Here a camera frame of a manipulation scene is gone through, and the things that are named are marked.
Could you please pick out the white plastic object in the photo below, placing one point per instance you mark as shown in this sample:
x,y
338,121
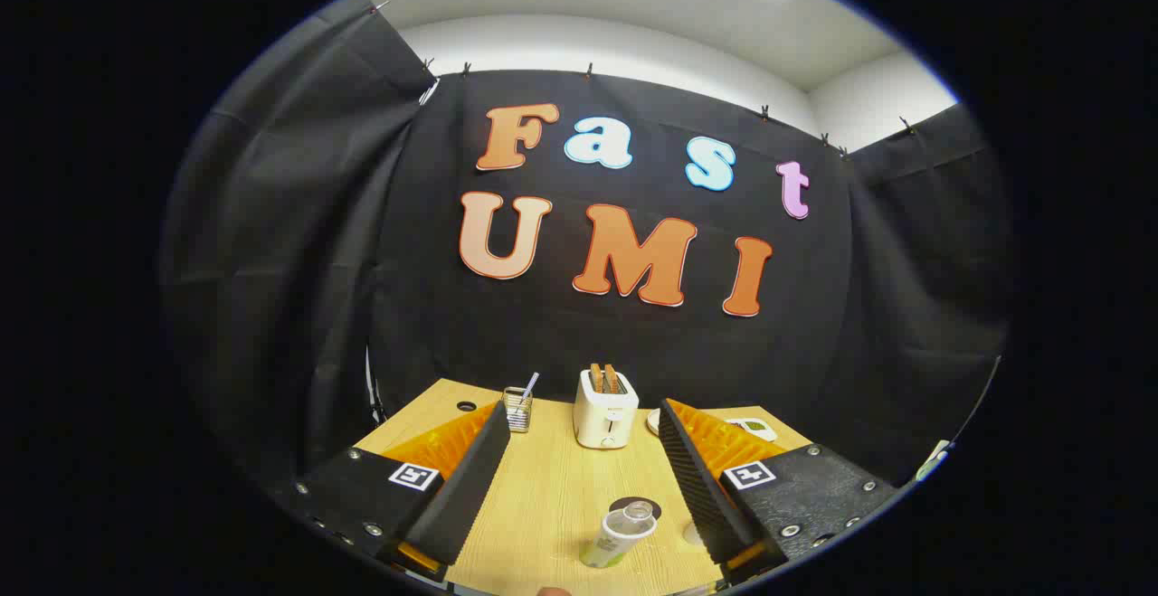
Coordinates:
x,y
932,462

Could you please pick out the white toaster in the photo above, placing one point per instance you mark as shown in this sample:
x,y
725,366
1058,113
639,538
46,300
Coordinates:
x,y
604,420

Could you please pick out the clear plastic juice bottle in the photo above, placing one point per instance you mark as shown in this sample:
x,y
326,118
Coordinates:
x,y
615,540

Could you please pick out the small round white plate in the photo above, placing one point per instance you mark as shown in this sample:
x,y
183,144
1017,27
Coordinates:
x,y
653,421

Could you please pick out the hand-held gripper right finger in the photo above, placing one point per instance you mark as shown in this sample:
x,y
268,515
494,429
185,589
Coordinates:
x,y
701,487

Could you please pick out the dark brown round coaster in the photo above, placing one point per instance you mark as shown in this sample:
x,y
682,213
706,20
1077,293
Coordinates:
x,y
653,509

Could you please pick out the row of black cloth clips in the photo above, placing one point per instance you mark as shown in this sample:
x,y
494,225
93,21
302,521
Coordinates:
x,y
589,70

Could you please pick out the toast slice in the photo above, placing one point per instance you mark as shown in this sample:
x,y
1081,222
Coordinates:
x,y
612,379
596,379

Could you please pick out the white divided snack dish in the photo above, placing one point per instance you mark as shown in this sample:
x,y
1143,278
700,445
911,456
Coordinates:
x,y
755,429

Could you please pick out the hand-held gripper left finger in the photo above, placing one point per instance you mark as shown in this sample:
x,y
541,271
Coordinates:
x,y
466,487

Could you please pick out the wooden table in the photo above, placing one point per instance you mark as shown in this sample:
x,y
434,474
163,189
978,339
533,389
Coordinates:
x,y
552,487

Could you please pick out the black backdrop cloth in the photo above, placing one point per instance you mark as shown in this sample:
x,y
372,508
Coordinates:
x,y
633,352

